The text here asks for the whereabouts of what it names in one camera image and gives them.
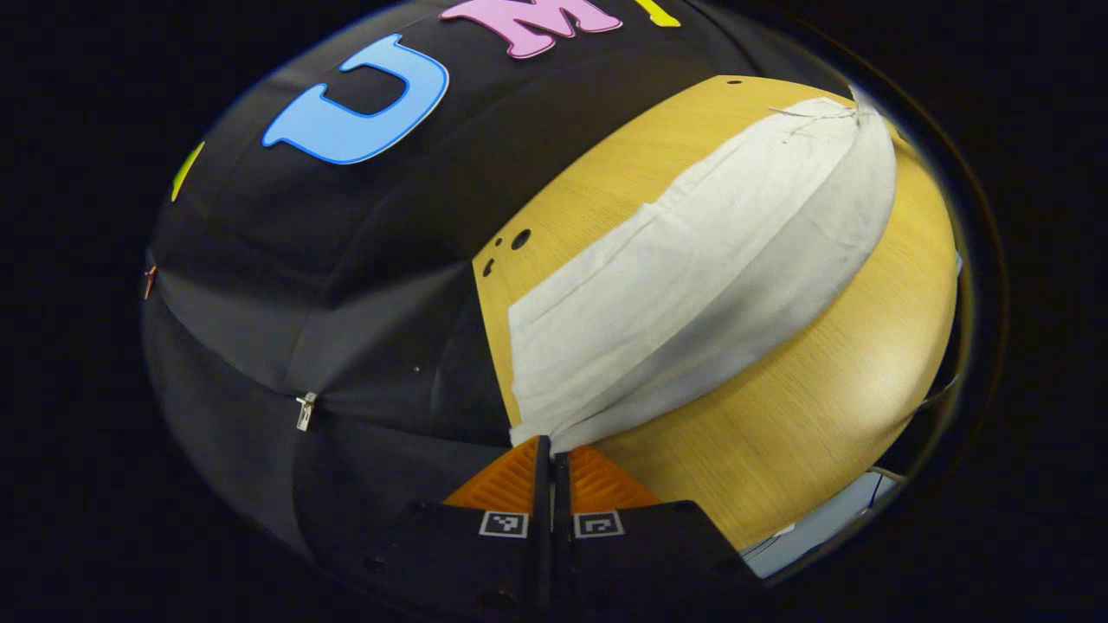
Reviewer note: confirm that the small metal backdrop clip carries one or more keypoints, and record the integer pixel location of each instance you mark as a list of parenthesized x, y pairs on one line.
[(305, 411)]

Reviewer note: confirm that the small orange backdrop clip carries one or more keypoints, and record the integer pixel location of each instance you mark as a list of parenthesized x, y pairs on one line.
[(150, 281)]

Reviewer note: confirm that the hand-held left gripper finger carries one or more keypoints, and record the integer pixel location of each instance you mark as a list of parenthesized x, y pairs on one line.
[(542, 554), (561, 536)]

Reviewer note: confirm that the black backdrop cloth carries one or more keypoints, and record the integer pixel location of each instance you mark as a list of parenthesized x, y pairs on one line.
[(346, 303)]

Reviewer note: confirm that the white jeans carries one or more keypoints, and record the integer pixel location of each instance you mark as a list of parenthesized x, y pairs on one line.
[(692, 260)]

